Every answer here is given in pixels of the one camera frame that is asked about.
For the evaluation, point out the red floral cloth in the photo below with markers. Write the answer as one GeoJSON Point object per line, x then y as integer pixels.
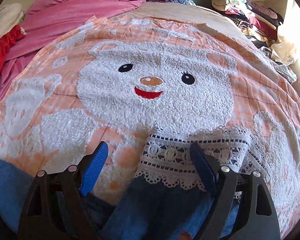
{"type": "Point", "coordinates": [2, 52]}

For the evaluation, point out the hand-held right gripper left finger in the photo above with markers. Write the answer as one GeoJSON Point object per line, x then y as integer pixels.
{"type": "Point", "coordinates": [96, 165]}

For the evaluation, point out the white fluffy cloth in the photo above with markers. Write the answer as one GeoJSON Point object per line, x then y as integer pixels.
{"type": "Point", "coordinates": [5, 17]}

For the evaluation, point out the beige bed sheet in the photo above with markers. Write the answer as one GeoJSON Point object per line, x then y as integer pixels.
{"type": "Point", "coordinates": [190, 12]}

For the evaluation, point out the blue denim pants lace hem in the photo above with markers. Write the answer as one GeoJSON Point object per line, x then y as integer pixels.
{"type": "Point", "coordinates": [150, 205]}

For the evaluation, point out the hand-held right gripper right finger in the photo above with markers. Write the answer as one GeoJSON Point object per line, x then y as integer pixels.
{"type": "Point", "coordinates": [202, 167]}

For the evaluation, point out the cream cloth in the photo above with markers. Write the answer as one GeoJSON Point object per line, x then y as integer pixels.
{"type": "Point", "coordinates": [290, 37]}

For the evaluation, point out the pink duvet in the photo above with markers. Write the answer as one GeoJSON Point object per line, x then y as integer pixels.
{"type": "Point", "coordinates": [77, 7]}

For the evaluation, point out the pile of folded clothes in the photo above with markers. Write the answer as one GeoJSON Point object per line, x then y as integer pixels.
{"type": "Point", "coordinates": [240, 17]}

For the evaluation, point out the peach bear printed blanket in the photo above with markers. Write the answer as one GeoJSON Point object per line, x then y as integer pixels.
{"type": "Point", "coordinates": [165, 92]}

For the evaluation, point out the grey striped garment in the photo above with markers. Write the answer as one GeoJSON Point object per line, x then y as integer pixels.
{"type": "Point", "coordinates": [282, 67]}

